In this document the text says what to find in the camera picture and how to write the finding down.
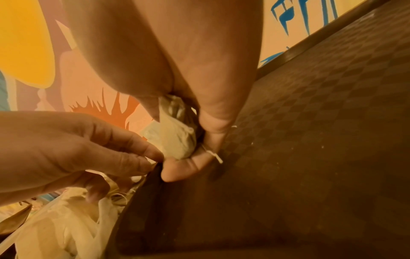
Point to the bunch of tea bags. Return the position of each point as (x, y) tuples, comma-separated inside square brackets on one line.
[(173, 134)]

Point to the person's right hand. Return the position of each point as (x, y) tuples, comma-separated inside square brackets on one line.
[(198, 50)]

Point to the person's left hand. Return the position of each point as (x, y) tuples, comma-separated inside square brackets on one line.
[(51, 152)]

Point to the pile of white tea bags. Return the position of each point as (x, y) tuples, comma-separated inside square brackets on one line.
[(57, 227)]

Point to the dark brown tray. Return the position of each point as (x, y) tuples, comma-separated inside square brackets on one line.
[(307, 152)]

